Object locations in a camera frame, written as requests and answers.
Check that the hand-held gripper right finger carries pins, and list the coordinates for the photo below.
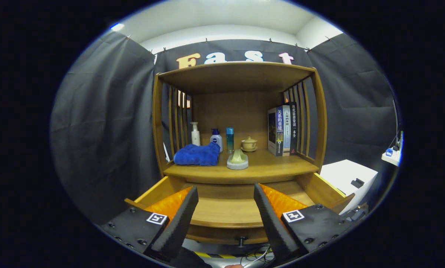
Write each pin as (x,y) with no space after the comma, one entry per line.
(276,225)

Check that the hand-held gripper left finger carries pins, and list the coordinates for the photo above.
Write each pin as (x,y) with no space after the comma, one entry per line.
(179,225)

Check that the wooden drawer with black knob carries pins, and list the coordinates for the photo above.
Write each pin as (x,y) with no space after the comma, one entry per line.
(226,212)

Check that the pale green scrub brush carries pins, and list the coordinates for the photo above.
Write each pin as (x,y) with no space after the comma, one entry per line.
(237,162)

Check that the wooden countertop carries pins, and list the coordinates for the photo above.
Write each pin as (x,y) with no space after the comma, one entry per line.
(271,167)

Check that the white cabinet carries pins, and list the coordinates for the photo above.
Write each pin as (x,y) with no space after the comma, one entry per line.
(341,175)

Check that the wooden cabinet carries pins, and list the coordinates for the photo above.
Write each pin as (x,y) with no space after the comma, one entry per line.
(237,111)

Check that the blue towel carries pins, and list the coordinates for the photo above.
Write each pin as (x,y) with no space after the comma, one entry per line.
(196,155)

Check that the beige lidded teacup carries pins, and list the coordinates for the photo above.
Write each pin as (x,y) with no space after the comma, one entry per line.
(249,144)

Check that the white pump bottle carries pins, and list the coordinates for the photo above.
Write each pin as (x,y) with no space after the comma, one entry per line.
(195,137)

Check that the white bottle with blue cap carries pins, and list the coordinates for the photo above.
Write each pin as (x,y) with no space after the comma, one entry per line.
(216,139)

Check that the book with pale spine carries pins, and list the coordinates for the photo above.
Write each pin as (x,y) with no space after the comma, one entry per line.
(287,130)

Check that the teal bottle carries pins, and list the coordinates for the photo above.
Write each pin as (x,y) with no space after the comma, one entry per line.
(230,141)

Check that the book with black spine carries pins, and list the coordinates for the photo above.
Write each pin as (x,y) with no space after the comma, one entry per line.
(294,126)

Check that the black backdrop cloth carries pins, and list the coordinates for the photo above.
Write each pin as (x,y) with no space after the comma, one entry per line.
(103,123)

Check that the white side shelf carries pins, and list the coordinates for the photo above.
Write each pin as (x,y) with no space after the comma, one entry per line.
(391,158)

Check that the small ceiling light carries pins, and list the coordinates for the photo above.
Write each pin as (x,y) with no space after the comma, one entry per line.
(117,26)

